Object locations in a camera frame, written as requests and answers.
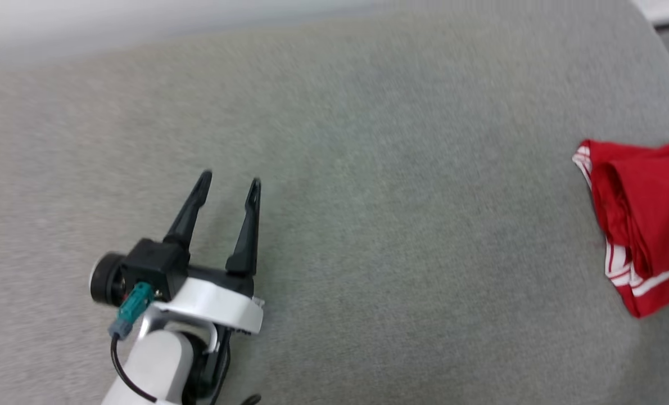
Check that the red and white shirt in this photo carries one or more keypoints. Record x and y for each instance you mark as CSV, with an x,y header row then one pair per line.
x,y
643,219

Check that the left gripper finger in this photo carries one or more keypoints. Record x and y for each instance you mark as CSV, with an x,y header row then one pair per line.
x,y
188,216
247,236

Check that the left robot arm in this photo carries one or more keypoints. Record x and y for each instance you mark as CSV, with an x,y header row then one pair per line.
x,y
154,365

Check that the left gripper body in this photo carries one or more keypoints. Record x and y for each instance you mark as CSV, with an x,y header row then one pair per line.
x,y
216,298

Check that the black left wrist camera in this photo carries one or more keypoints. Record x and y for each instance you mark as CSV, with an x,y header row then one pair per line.
x,y
143,270

